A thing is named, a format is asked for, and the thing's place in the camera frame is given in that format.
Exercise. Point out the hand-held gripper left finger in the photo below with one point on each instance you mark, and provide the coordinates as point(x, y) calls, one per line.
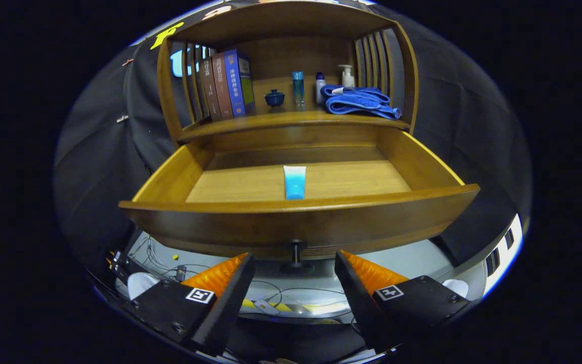
point(230, 298)

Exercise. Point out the dark brown book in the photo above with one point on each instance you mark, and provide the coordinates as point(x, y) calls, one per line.
point(209, 93)

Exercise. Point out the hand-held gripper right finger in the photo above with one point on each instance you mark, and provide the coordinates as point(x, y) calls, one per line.
point(356, 298)

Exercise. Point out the wooden countertop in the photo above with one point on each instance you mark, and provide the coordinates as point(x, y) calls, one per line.
point(281, 118)

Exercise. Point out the wooden drawer with black knob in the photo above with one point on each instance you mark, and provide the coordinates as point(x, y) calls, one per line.
point(220, 227)

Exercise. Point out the reddish brown book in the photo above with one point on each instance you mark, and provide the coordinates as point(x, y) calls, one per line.
point(222, 88)

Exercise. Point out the white shoe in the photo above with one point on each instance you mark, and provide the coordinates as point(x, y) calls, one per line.
point(456, 287)
point(140, 284)

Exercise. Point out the wooden cabinet with slatted sides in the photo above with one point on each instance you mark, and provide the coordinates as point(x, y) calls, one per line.
point(296, 55)

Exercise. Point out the yellow black striped tape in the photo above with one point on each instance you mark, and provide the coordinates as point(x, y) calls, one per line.
point(291, 308)

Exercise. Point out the white pump bottle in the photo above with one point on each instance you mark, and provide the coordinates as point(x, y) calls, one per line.
point(347, 78)

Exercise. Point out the white bottle with blue cap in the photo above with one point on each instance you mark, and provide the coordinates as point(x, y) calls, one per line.
point(320, 91)

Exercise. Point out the white slotted panel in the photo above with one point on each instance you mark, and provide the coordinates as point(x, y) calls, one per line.
point(503, 250)

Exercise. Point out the blue book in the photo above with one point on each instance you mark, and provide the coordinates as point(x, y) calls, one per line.
point(238, 83)

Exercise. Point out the clear blue glass bottle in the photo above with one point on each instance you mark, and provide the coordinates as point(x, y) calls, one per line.
point(298, 90)

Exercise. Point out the blue squeeze tube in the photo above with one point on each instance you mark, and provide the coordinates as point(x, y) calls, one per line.
point(295, 182)

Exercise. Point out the folded blue towel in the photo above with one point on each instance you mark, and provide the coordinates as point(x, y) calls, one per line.
point(359, 102)

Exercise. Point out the small blue lidded bowl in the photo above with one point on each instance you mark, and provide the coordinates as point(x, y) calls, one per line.
point(274, 98)

